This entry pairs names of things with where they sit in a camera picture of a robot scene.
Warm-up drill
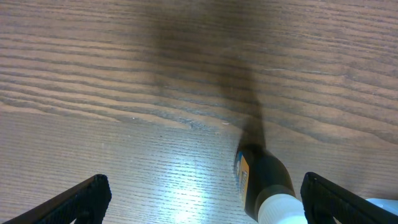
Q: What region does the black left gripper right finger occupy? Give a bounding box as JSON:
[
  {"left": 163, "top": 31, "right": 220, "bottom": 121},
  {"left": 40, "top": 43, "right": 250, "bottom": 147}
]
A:
[{"left": 300, "top": 172, "right": 397, "bottom": 224}]

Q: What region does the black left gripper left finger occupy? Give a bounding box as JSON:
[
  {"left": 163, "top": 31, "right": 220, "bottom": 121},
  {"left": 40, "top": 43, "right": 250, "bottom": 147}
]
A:
[{"left": 4, "top": 174, "right": 111, "bottom": 224}]

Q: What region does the dark bottle white cap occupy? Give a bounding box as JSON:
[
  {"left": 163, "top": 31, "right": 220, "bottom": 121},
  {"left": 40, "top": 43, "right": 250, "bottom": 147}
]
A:
[{"left": 234, "top": 144, "right": 308, "bottom": 224}]

